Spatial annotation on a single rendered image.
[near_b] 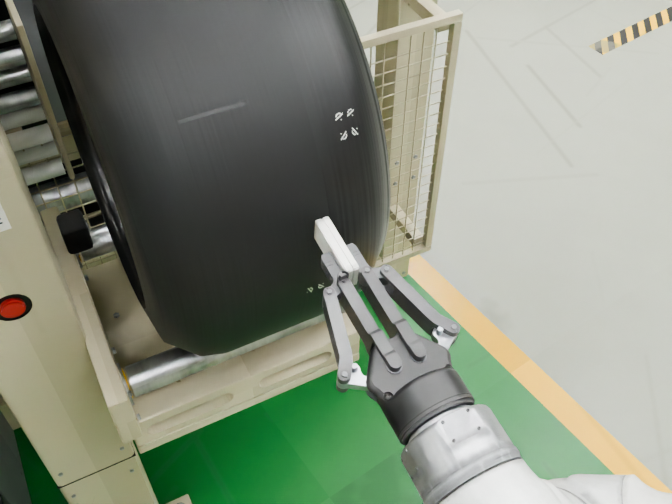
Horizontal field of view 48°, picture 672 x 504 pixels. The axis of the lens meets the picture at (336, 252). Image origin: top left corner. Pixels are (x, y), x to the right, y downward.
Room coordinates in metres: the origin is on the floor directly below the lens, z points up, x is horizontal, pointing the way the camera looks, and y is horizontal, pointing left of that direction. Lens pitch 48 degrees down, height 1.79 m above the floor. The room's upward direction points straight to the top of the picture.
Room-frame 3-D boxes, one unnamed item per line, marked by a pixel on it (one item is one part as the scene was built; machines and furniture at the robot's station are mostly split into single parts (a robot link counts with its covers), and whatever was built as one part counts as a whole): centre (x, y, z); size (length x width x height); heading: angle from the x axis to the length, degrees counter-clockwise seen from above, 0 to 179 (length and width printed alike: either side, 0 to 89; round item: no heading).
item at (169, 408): (0.63, 0.14, 0.83); 0.36 x 0.09 x 0.06; 117
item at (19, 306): (0.57, 0.40, 1.06); 0.03 x 0.02 x 0.03; 117
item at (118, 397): (0.68, 0.36, 0.90); 0.40 x 0.03 x 0.10; 27
